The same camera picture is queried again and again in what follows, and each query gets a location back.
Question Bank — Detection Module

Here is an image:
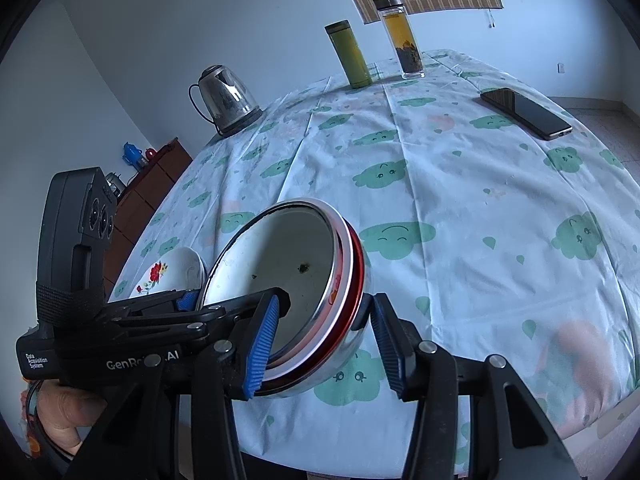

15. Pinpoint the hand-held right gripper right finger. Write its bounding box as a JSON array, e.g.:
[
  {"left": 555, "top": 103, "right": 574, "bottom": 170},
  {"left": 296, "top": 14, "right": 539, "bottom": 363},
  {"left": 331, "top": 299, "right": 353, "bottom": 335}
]
[{"left": 372, "top": 292, "right": 576, "bottom": 480}]

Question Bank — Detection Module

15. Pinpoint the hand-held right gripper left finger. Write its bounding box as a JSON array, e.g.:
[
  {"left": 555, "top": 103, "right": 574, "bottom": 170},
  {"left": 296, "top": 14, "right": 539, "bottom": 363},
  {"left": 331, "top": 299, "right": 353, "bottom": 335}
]
[{"left": 62, "top": 294, "right": 281, "bottom": 480}]

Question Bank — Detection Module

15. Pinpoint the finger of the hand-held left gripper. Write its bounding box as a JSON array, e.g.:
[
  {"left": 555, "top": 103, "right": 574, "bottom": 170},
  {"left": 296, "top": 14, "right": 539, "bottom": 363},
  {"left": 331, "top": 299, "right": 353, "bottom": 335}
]
[
  {"left": 192, "top": 286, "right": 292, "bottom": 333},
  {"left": 125, "top": 287, "right": 201, "bottom": 318}
]

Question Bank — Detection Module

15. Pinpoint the red flower white plate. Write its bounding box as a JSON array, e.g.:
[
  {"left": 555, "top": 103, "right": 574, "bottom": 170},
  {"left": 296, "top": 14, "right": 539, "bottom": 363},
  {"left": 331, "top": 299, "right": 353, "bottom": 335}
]
[{"left": 127, "top": 246, "right": 208, "bottom": 297}]

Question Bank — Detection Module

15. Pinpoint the stainless steel bowl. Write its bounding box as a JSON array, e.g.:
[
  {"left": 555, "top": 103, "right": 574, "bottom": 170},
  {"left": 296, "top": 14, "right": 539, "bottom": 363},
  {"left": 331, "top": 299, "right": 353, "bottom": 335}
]
[{"left": 260, "top": 270, "right": 375, "bottom": 398}]

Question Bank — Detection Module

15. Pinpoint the red plastic bowl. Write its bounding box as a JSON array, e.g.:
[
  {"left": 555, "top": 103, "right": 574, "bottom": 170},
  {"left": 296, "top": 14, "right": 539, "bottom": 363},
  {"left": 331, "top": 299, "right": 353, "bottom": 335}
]
[{"left": 260, "top": 220, "right": 369, "bottom": 395}]

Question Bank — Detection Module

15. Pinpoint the white enamel bowl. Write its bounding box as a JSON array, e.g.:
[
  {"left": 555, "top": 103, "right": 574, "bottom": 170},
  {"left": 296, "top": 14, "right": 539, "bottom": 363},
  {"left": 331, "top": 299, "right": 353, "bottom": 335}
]
[{"left": 199, "top": 199, "right": 353, "bottom": 368}]

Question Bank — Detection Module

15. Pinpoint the person's left hand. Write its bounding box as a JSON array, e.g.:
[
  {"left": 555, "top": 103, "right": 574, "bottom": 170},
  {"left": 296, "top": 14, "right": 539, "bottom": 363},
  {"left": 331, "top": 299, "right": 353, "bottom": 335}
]
[{"left": 37, "top": 379, "right": 108, "bottom": 456}]

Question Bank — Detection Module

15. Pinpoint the steel pressure cooker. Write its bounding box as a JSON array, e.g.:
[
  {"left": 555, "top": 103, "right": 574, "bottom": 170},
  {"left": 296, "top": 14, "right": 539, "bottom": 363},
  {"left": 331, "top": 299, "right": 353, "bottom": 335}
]
[{"left": 103, "top": 171, "right": 127, "bottom": 197}]

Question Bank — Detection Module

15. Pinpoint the brown wooden sideboard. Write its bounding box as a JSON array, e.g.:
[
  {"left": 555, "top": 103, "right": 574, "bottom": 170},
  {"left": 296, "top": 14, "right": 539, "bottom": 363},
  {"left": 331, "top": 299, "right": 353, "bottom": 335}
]
[{"left": 102, "top": 136, "right": 194, "bottom": 288}]

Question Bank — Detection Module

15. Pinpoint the green cloud print tablecloth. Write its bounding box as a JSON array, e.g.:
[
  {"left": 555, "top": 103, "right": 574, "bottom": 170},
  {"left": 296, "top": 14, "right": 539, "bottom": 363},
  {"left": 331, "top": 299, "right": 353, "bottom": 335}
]
[{"left": 107, "top": 49, "right": 640, "bottom": 478}]

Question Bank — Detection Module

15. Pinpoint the stainless steel electric kettle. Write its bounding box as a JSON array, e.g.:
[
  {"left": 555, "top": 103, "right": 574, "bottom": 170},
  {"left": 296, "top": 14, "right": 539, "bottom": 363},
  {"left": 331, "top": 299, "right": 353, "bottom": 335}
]
[{"left": 188, "top": 64, "right": 264, "bottom": 137}]

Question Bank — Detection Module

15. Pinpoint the orange printed packet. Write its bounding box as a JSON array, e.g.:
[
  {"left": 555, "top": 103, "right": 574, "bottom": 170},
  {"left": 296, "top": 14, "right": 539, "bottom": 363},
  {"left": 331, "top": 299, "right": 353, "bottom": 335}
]
[{"left": 20, "top": 387, "right": 48, "bottom": 461}]

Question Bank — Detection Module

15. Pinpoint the black smartphone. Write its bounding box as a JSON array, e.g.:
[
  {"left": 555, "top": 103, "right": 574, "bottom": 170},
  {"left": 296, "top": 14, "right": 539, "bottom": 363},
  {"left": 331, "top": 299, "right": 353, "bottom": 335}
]
[{"left": 480, "top": 87, "right": 573, "bottom": 141}]

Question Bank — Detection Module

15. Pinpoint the green thermos bottle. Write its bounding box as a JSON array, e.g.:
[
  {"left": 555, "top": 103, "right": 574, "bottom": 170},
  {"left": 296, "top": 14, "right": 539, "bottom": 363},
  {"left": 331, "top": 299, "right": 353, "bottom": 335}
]
[{"left": 324, "top": 20, "right": 371, "bottom": 89}]

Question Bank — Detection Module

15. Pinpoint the glass tea bottle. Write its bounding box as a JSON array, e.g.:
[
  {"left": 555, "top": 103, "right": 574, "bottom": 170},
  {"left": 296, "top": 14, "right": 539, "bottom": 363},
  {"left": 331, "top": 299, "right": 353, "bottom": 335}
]
[{"left": 372, "top": 0, "right": 426, "bottom": 80}]

